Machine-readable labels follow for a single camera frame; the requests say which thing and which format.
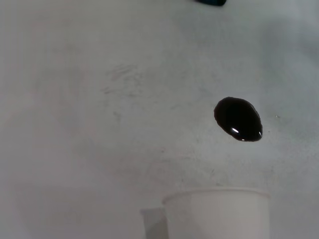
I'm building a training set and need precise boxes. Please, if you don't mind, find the white paper cup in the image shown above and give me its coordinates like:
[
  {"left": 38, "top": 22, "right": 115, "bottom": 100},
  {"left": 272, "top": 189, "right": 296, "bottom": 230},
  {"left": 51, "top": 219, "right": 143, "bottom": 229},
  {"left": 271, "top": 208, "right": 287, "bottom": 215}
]
[{"left": 161, "top": 188, "right": 272, "bottom": 239}]

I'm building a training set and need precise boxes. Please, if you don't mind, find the teal zippered pouch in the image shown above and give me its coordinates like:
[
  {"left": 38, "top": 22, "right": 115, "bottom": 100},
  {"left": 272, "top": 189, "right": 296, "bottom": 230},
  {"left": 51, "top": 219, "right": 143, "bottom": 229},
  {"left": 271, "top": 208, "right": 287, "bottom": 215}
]
[{"left": 191, "top": 0, "right": 227, "bottom": 7}]

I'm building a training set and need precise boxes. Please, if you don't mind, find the dark brown round object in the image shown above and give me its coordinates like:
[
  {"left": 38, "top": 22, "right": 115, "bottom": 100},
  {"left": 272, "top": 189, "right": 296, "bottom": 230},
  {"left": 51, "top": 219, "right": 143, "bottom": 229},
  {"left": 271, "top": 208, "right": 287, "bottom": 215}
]
[{"left": 213, "top": 96, "right": 264, "bottom": 143}]

